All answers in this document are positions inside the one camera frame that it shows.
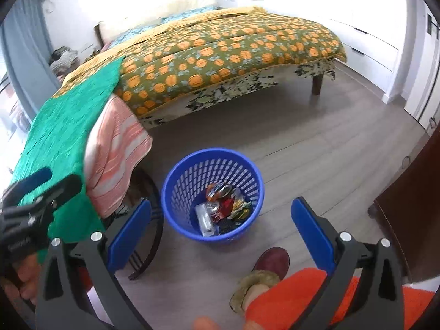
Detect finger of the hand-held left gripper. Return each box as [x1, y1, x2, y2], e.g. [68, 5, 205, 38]
[21, 174, 84, 215]
[2, 168, 53, 202]

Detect blue plastic mesh basket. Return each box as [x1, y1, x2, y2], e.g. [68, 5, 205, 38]
[161, 148, 265, 246]

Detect dark wooden cabinet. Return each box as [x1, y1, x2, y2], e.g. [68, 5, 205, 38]
[368, 129, 440, 282]

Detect black white floral bedsheet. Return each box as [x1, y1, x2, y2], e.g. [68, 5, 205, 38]
[139, 58, 337, 129]

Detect black paper cupcake liners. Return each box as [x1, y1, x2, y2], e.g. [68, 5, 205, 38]
[218, 220, 242, 235]

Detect pile of clothes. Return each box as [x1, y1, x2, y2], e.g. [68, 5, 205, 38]
[48, 46, 79, 74]

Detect person's left hand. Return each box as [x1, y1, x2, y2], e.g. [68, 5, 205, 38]
[0, 252, 39, 305]

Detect white yellow snack packet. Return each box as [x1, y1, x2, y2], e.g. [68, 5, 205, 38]
[232, 189, 254, 221]

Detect green patterned tablecloth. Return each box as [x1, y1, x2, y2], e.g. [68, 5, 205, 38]
[9, 57, 124, 248]

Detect bed with orange floral quilt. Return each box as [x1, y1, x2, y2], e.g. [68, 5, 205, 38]
[51, 6, 347, 117]

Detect dark wooden bed leg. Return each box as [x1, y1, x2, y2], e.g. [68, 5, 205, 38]
[311, 74, 325, 96]

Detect dark red furry slipper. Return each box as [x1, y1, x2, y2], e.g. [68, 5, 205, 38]
[230, 247, 290, 313]

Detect orange white striped cloth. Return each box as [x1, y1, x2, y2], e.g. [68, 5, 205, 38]
[84, 96, 153, 217]

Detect person's orange trouser leg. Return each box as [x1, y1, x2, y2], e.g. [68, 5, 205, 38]
[244, 267, 435, 330]

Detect white wardrobe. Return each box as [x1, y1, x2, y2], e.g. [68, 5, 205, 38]
[261, 0, 440, 124]

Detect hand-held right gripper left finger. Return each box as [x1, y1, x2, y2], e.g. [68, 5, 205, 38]
[36, 197, 153, 330]

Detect red wrapper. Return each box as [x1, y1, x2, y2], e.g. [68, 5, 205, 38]
[215, 202, 235, 221]

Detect teal floral pillow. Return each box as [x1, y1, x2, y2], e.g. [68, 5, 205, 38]
[110, 24, 162, 47]
[161, 7, 217, 24]

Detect cream padded headboard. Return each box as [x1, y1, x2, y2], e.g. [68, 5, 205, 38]
[94, 0, 217, 43]

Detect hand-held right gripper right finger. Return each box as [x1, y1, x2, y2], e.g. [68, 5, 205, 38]
[291, 197, 406, 330]

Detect grey-white milk carton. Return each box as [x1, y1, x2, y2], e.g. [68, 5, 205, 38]
[195, 203, 215, 237]

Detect grey-blue curtain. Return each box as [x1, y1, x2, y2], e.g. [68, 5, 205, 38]
[0, 0, 61, 117]

